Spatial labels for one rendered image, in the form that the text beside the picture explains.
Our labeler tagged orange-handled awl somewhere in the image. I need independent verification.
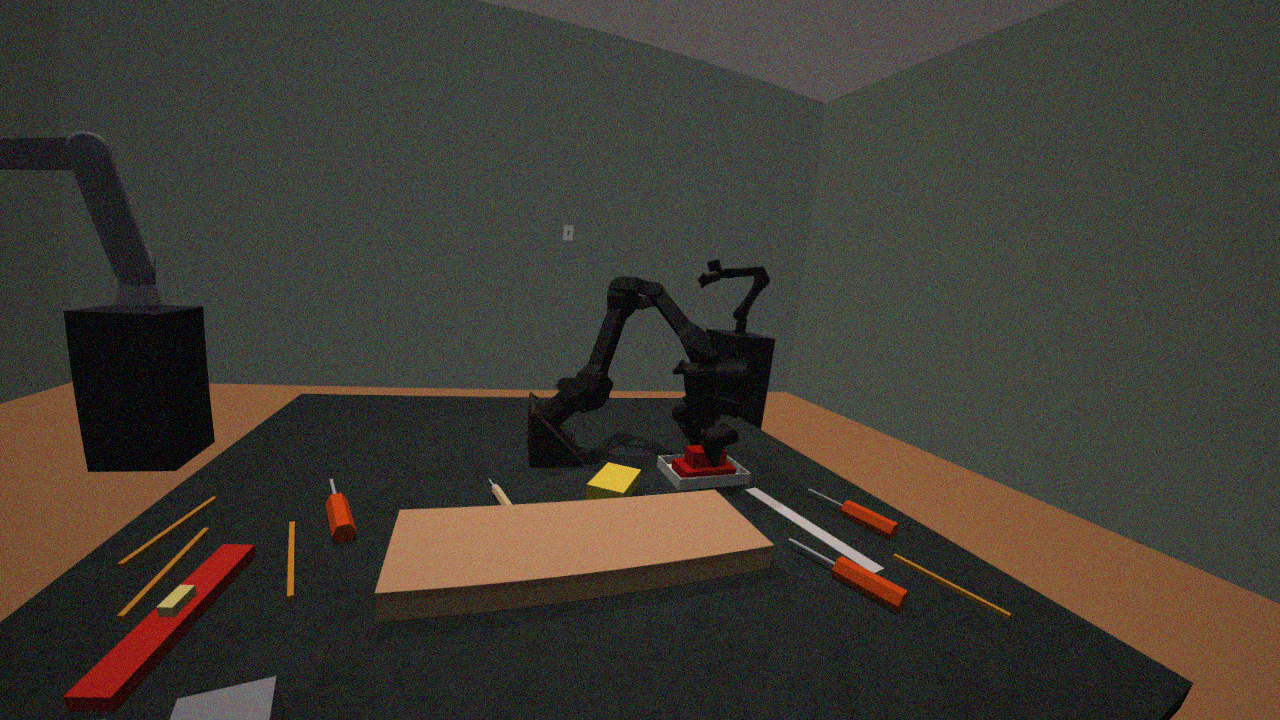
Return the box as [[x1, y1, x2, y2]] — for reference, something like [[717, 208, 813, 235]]
[[809, 488, 899, 541], [788, 538, 908, 612], [326, 479, 357, 544]]

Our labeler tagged white flat bar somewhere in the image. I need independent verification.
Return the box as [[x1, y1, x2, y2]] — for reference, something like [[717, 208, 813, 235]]
[[745, 487, 884, 573]]

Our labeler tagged tan wooden floor panel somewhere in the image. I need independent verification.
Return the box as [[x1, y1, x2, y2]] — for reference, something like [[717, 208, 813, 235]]
[[374, 489, 774, 623]]

